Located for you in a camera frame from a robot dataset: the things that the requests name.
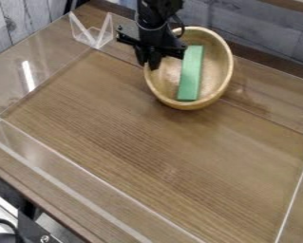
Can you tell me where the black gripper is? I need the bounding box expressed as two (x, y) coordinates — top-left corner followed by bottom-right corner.
(115, 21), (188, 70)

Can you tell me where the wooden oval bowl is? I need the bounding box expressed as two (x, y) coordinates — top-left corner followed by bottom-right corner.
(144, 27), (234, 110)

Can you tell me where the green rectangular block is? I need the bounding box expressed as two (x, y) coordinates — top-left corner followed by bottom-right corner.
(177, 46), (205, 102)

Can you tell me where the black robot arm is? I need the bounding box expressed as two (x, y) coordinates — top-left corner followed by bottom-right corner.
(117, 0), (188, 70)

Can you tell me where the clear acrylic corner bracket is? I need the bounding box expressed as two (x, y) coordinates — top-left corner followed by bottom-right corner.
(69, 12), (114, 49)

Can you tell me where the black metal bracket with screw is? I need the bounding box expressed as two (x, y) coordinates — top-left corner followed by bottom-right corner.
(18, 212), (63, 243)

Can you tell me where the black cable lower left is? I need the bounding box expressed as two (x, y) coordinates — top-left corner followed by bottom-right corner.
(0, 217), (25, 243)

